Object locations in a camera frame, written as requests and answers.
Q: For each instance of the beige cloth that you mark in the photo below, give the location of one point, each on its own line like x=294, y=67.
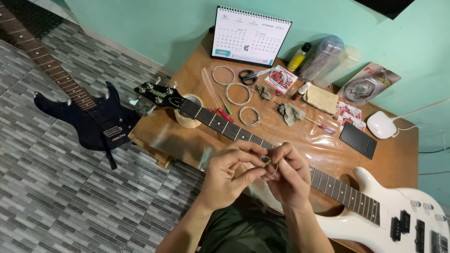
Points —
x=321, y=100

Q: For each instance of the black plastic cover plate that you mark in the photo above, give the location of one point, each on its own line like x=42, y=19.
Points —
x=358, y=140

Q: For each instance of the white bass guitar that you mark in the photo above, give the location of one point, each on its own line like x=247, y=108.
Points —
x=225, y=125

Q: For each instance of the person's dark green shorts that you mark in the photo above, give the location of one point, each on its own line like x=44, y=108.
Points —
x=246, y=232

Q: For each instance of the small white-capped dropper bottle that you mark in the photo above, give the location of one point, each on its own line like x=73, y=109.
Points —
x=300, y=92

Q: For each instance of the clear plastic table sheet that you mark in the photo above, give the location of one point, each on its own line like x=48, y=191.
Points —
x=302, y=140

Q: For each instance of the black wall panel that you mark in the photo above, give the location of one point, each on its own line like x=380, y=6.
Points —
x=385, y=7

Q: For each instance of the clear plastic bottle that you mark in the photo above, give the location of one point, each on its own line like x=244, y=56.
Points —
x=321, y=58

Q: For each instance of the person's right hand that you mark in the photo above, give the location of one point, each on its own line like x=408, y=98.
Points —
x=293, y=182

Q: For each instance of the dark blue electric guitar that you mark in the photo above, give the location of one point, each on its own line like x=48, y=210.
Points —
x=95, y=128

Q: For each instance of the small grey rag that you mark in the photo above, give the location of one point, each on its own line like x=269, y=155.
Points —
x=263, y=92

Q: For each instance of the white round device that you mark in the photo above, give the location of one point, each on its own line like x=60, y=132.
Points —
x=381, y=125

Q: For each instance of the yellow bottle with black cap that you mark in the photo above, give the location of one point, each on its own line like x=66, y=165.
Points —
x=297, y=59

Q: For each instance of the translucent white plastic container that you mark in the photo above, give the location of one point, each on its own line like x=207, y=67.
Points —
x=337, y=68

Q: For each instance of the red and white paper sleeve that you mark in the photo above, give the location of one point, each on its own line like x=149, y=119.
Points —
x=349, y=109
x=353, y=123

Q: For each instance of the white desk calendar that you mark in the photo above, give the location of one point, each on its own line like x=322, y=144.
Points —
x=249, y=37

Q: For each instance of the roll of tan tape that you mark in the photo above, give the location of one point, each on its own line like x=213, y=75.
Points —
x=188, y=121

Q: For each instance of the person's left hand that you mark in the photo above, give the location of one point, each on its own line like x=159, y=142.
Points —
x=219, y=179

